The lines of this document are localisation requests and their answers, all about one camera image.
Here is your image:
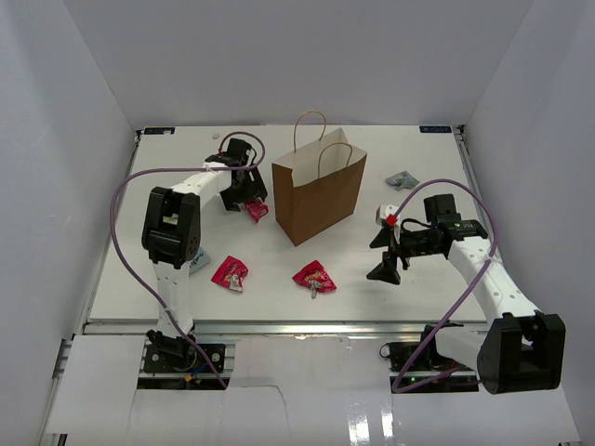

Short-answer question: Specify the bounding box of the red snack packet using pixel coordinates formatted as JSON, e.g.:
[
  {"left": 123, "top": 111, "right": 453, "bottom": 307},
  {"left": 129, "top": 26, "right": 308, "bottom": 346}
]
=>
[
  {"left": 245, "top": 199, "right": 269, "bottom": 223},
  {"left": 292, "top": 260, "right": 337, "bottom": 299}
]

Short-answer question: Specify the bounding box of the grey snack packet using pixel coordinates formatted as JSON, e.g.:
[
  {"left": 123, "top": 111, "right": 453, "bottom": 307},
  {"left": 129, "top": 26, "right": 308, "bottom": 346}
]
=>
[{"left": 385, "top": 171, "right": 419, "bottom": 190}]

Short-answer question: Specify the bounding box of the grey Himalaya mints packet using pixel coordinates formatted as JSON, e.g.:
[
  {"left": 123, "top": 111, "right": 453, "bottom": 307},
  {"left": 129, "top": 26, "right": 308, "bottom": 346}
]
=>
[{"left": 189, "top": 247, "right": 211, "bottom": 275}]

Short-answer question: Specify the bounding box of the red Himalaya Vajomba packet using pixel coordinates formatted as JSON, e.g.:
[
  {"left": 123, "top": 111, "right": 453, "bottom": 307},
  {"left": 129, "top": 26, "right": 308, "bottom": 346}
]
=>
[{"left": 211, "top": 256, "right": 249, "bottom": 293}]

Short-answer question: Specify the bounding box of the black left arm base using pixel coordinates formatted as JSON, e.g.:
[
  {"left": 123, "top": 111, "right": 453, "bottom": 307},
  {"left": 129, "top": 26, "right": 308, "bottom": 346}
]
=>
[{"left": 143, "top": 330, "right": 210, "bottom": 374}]

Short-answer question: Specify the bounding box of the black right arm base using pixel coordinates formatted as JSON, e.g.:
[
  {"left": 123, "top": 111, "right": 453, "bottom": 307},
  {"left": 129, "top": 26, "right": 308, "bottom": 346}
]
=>
[{"left": 378, "top": 342, "right": 480, "bottom": 394}]

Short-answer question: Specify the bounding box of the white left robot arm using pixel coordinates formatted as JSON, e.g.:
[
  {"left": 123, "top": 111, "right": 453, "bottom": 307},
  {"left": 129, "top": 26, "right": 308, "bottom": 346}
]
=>
[{"left": 141, "top": 132, "right": 268, "bottom": 338}]

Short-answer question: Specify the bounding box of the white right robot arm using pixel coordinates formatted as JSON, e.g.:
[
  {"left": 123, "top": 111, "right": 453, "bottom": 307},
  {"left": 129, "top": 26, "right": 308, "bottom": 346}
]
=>
[{"left": 366, "top": 216, "right": 566, "bottom": 394}]

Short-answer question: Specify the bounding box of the brown paper bag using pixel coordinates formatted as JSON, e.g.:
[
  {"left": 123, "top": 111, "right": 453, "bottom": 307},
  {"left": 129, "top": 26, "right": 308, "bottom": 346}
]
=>
[{"left": 271, "top": 127, "right": 367, "bottom": 246}]

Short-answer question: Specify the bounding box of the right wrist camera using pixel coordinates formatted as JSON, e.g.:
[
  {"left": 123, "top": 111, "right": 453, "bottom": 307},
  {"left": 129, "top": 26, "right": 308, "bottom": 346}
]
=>
[{"left": 376, "top": 203, "right": 401, "bottom": 235}]

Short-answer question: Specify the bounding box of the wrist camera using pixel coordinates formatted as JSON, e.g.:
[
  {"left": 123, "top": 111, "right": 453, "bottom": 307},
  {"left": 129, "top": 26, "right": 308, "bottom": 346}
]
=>
[
  {"left": 205, "top": 138, "right": 254, "bottom": 167},
  {"left": 376, "top": 203, "right": 401, "bottom": 235}
]

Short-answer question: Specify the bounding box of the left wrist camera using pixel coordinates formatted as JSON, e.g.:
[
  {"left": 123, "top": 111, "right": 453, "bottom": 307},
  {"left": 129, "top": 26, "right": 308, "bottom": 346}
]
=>
[{"left": 205, "top": 138, "right": 254, "bottom": 167}]

